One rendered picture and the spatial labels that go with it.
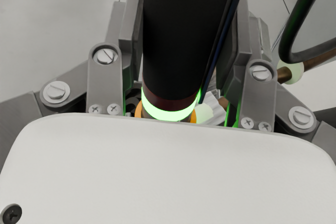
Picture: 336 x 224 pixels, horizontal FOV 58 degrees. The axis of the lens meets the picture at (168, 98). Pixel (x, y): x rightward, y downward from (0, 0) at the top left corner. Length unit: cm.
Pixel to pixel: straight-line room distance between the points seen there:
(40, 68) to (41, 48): 16
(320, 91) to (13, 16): 215
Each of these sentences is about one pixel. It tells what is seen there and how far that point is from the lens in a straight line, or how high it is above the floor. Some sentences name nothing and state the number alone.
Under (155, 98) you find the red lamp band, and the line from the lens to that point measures 16.
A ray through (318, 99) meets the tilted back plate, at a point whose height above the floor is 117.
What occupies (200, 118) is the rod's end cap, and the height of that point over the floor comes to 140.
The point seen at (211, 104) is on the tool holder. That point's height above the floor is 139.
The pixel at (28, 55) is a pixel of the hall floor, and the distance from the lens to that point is 217.
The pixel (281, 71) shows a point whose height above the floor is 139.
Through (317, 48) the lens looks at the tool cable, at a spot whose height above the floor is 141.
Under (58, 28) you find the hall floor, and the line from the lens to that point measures 228.
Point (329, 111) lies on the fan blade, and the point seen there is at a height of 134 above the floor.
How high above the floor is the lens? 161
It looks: 59 degrees down
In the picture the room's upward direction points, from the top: 9 degrees clockwise
